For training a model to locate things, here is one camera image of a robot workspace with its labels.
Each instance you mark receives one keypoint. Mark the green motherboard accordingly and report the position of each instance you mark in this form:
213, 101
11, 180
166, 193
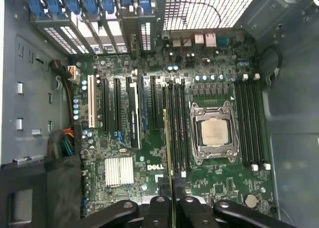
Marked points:
153, 149

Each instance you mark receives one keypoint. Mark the silver CPU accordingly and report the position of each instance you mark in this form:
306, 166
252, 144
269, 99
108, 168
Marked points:
216, 132

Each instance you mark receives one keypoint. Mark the silver coin battery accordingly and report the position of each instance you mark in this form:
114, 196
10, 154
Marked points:
250, 200

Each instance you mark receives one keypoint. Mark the silver round capacitor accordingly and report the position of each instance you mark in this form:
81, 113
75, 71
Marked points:
197, 77
205, 77
212, 77
221, 77

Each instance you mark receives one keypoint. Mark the black expansion slot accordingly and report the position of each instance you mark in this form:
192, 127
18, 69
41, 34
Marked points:
153, 103
106, 105
118, 105

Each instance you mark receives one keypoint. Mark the white power connector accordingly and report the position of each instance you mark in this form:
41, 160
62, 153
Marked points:
73, 72

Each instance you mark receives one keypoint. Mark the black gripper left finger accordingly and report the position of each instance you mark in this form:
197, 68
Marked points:
159, 213

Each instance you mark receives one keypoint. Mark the blue expansion slot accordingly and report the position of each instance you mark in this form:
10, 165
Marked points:
143, 103

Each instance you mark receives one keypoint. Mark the metal socket cover frame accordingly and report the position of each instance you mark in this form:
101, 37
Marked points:
211, 113

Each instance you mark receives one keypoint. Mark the black graphics card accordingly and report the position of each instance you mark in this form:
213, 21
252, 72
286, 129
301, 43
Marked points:
134, 118

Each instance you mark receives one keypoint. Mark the blue serial port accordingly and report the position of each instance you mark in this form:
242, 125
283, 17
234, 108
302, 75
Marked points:
223, 41

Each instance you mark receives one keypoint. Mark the green RAM stick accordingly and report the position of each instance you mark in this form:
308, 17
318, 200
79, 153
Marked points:
167, 138

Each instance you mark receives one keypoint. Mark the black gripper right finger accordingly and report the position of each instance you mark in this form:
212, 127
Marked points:
192, 213

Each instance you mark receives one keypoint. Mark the silver rear port block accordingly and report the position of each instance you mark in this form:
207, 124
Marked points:
198, 39
210, 39

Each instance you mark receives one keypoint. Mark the grey metal PC case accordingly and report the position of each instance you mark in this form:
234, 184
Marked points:
294, 113

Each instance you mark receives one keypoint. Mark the black CPU socket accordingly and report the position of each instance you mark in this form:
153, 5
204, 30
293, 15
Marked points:
198, 138

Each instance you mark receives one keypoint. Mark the silver finned chipset heatsink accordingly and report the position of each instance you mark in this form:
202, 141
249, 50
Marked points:
119, 171

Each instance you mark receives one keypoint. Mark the black plastic drive cage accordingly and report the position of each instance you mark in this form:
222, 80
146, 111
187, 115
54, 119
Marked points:
37, 188

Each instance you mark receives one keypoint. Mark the white expansion slot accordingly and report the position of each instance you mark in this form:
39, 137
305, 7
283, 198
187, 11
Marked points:
91, 100

